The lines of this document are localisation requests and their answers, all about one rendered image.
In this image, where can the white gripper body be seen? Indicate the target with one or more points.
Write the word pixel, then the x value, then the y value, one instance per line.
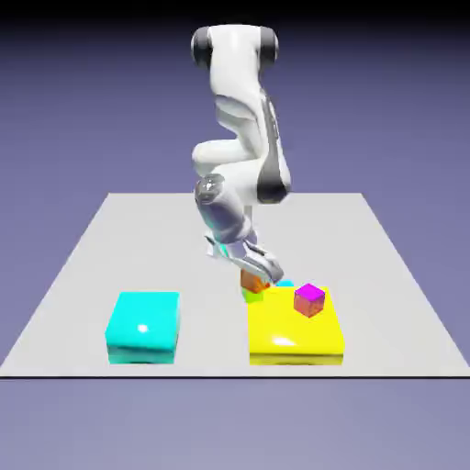
pixel 255 261

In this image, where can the small orange cube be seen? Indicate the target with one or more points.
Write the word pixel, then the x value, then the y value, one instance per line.
pixel 251 282

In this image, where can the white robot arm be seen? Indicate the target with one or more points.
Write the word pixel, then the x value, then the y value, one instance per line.
pixel 238 110

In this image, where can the small green cube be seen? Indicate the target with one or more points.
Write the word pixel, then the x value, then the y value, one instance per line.
pixel 252 296

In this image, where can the small cyan cube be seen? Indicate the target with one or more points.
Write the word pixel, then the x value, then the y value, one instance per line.
pixel 285 283

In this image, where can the small magenta cube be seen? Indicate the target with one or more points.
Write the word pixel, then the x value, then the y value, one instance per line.
pixel 309 299

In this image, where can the large yellow box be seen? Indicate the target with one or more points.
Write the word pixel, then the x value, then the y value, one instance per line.
pixel 293 330

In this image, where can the large cyan box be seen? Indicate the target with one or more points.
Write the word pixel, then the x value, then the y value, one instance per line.
pixel 144 326

